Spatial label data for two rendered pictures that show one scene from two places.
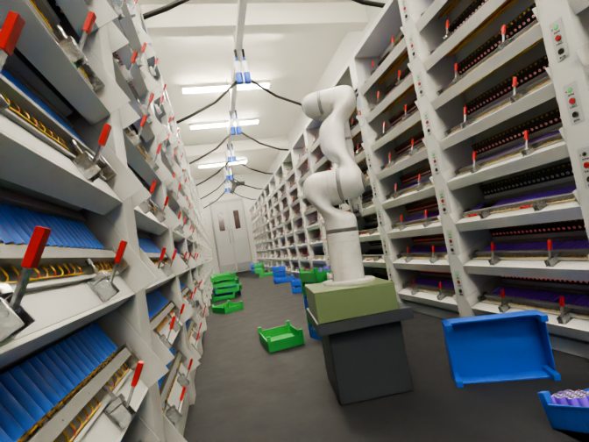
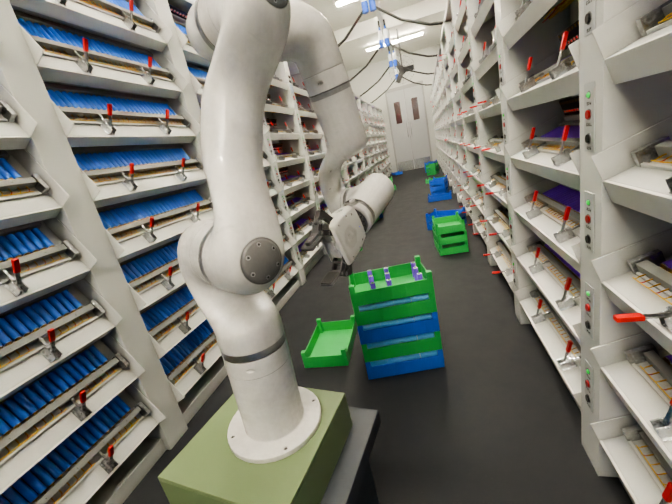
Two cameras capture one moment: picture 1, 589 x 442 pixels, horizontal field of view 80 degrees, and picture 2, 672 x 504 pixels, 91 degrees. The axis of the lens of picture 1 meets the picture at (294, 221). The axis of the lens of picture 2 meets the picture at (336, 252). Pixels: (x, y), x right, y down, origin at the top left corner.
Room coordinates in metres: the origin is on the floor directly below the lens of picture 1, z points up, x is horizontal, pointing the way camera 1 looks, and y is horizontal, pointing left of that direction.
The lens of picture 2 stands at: (0.93, -0.62, 0.86)
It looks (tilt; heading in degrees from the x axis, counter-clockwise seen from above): 16 degrees down; 31
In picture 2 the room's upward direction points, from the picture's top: 13 degrees counter-clockwise
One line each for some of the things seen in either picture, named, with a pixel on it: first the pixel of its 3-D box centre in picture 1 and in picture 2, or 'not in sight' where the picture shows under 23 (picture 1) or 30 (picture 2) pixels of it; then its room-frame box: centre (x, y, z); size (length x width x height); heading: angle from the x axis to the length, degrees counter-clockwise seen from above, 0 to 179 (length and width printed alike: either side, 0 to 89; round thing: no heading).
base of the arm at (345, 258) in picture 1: (345, 257); (265, 384); (1.32, -0.16, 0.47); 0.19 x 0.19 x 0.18
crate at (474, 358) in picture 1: (497, 348); not in sight; (1.19, -0.58, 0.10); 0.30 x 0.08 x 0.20; 77
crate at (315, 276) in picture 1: (329, 270); (387, 279); (2.06, -0.15, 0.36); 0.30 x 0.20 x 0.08; 116
